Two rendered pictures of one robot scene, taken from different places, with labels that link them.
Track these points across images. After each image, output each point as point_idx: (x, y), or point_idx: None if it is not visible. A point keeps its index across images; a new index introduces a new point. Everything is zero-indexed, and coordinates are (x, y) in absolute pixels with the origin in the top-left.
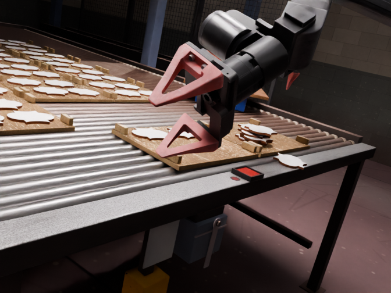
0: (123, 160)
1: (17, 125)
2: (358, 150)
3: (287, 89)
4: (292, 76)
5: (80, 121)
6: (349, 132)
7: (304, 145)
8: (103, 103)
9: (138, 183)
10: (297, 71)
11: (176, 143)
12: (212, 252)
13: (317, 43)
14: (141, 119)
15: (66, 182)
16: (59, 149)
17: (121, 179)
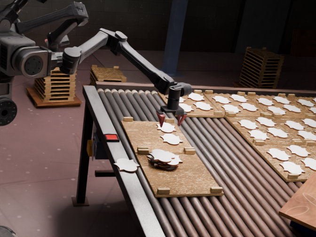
0: (136, 116)
1: None
2: None
3: (160, 126)
4: (156, 114)
5: (197, 124)
6: None
7: (156, 191)
8: (243, 140)
9: (111, 111)
10: (159, 112)
11: (152, 130)
12: (94, 156)
13: (51, 41)
14: (214, 145)
15: (119, 104)
16: (151, 110)
17: (116, 110)
